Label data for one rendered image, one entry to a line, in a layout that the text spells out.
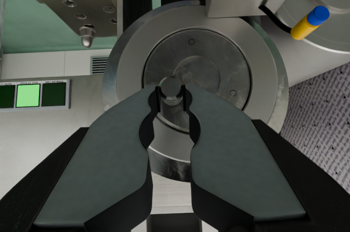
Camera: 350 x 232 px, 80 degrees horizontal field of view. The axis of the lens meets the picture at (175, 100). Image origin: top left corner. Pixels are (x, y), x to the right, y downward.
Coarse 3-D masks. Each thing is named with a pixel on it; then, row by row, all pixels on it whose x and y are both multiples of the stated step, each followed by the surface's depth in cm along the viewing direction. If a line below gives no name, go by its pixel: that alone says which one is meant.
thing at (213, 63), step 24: (168, 48) 15; (192, 48) 15; (216, 48) 15; (144, 72) 15; (168, 72) 15; (192, 72) 15; (216, 72) 15; (240, 72) 15; (240, 96) 14; (168, 120) 14
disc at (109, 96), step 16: (192, 0) 18; (144, 16) 18; (240, 16) 17; (128, 32) 17; (112, 48) 17; (272, 48) 17; (112, 64) 17; (112, 80) 17; (112, 96) 17; (288, 96) 16; (272, 128) 16; (160, 160) 16; (176, 160) 16; (176, 176) 16
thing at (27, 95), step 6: (36, 84) 49; (18, 90) 49; (24, 90) 49; (30, 90) 49; (36, 90) 49; (18, 96) 49; (24, 96) 49; (30, 96) 49; (36, 96) 49; (18, 102) 49; (24, 102) 48; (30, 102) 48; (36, 102) 48
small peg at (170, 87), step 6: (168, 78) 12; (174, 78) 12; (162, 84) 12; (168, 84) 12; (174, 84) 12; (180, 84) 12; (162, 90) 12; (168, 90) 12; (174, 90) 12; (180, 90) 12; (162, 96) 12; (168, 96) 12; (174, 96) 12; (180, 96) 12; (168, 102) 13; (174, 102) 13
